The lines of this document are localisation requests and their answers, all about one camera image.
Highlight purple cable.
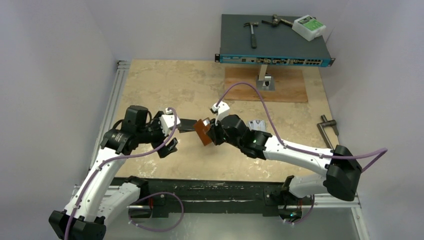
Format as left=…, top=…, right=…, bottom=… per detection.
left=63, top=106, right=180, bottom=240
left=215, top=82, right=388, bottom=174

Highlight aluminium frame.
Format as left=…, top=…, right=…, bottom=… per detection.
left=64, top=60, right=131, bottom=218

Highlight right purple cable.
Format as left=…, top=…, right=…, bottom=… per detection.
left=215, top=82, right=388, bottom=174

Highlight white green box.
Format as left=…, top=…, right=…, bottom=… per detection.
left=291, top=15, right=327, bottom=42

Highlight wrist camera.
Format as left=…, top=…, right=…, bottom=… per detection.
left=159, top=107, right=181, bottom=137
left=210, top=101, right=230, bottom=125

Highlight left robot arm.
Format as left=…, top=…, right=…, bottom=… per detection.
left=48, top=105, right=181, bottom=240

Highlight silver white cards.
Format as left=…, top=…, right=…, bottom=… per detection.
left=247, top=120, right=267, bottom=132

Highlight black metal tool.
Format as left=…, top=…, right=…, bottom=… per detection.
left=261, top=14, right=294, bottom=28

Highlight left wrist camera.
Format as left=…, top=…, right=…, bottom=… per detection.
left=159, top=107, right=181, bottom=137

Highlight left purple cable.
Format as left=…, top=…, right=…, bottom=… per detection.
left=63, top=106, right=180, bottom=240

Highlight brown wooden board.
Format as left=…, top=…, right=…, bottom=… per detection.
left=224, top=66, right=308, bottom=103

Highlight brown leather card holder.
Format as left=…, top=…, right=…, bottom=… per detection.
left=193, top=118, right=212, bottom=146

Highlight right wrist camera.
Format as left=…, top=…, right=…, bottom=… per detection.
left=210, top=101, right=230, bottom=125

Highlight grey metal clamp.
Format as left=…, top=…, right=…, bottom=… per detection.
left=316, top=114, right=340, bottom=151

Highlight silver metal stand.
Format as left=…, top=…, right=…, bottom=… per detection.
left=256, top=64, right=275, bottom=91

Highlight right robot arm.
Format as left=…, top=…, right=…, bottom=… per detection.
left=206, top=114, right=362, bottom=204

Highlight blue network switch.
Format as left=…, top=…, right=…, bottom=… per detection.
left=214, top=14, right=335, bottom=68

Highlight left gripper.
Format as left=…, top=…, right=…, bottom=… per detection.
left=136, top=111, right=177, bottom=157

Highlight hammer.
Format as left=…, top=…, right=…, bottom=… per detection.
left=243, top=22, right=259, bottom=49

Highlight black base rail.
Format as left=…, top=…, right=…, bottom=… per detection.
left=111, top=176, right=313, bottom=219

